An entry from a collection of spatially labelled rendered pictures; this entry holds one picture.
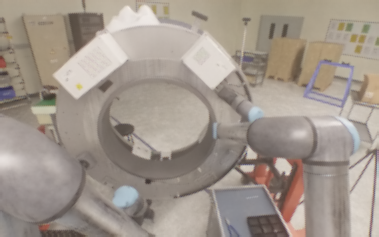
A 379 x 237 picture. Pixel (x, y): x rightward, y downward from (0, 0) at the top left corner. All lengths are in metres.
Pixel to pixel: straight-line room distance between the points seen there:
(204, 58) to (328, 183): 0.81
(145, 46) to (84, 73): 0.36
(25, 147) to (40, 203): 0.08
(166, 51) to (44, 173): 0.99
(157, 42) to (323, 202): 1.05
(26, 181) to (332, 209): 0.62
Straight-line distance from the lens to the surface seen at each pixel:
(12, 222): 0.51
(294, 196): 1.90
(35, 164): 0.33
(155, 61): 1.21
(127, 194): 0.84
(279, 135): 0.53
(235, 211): 1.58
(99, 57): 1.11
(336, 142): 0.59
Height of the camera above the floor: 1.89
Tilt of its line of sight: 28 degrees down
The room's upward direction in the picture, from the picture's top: 2 degrees clockwise
